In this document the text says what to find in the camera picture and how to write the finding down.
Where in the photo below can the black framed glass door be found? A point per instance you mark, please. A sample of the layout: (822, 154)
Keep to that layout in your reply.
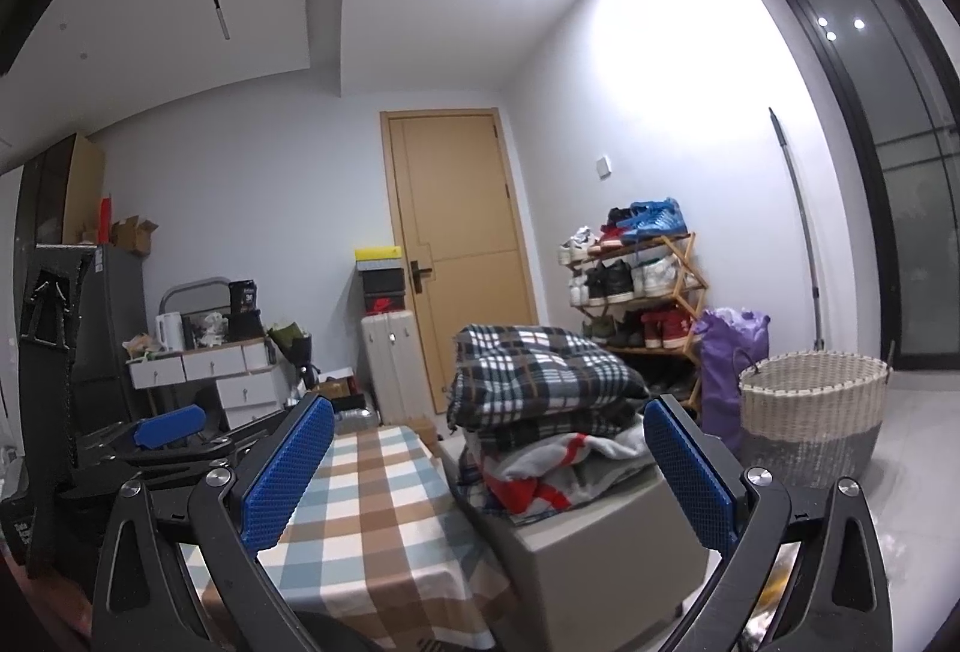
(900, 97)

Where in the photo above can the black white plaid fleece garment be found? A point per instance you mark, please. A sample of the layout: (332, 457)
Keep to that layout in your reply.
(540, 374)

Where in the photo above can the small cardboard box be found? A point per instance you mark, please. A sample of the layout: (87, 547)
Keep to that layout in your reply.
(426, 436)

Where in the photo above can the yellow shoe box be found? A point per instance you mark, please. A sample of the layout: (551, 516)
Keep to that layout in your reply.
(375, 255)

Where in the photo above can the grey metal chair frame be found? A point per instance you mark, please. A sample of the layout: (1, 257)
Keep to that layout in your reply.
(191, 281)

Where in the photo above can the black fridge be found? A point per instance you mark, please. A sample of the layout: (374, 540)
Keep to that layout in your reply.
(112, 337)

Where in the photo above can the purple bag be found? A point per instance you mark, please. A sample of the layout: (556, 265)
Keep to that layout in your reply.
(724, 367)

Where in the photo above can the white electric kettle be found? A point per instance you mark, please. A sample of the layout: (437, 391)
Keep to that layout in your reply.
(170, 333)

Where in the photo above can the blue brown checkered tablecloth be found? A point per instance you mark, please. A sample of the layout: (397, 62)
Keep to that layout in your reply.
(360, 517)

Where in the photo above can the white grey woven basket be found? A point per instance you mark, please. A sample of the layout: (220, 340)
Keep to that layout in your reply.
(810, 412)

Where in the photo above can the wooden shoe rack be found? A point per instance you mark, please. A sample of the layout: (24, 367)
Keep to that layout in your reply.
(686, 262)

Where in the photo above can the brown black box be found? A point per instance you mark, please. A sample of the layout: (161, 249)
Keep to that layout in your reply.
(341, 391)

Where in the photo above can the white light switch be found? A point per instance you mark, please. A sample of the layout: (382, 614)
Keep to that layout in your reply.
(604, 167)

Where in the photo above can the wooden door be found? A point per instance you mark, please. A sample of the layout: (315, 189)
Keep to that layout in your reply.
(457, 209)

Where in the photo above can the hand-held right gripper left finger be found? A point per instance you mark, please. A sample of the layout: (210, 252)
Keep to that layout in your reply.
(289, 472)

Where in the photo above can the black printed box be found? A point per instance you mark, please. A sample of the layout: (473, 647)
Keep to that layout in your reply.
(242, 295)

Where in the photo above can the white ribbed suitcase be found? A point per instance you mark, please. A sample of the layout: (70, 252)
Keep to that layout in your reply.
(390, 374)

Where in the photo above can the open cardboard box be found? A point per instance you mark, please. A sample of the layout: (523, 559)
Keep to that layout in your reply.
(131, 238)

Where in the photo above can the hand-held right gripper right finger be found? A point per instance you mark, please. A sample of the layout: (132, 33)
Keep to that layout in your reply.
(686, 472)

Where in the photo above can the grey square stool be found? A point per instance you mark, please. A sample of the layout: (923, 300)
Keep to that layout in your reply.
(600, 562)

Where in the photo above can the white drawer unit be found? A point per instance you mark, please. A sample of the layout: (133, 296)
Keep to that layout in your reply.
(217, 363)

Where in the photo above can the group of shoes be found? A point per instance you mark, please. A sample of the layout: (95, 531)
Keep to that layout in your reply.
(652, 218)

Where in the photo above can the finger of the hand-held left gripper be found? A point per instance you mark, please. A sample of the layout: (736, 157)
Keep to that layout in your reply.
(169, 427)
(150, 474)

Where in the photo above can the white red patterned garment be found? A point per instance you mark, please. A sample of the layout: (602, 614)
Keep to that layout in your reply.
(570, 464)

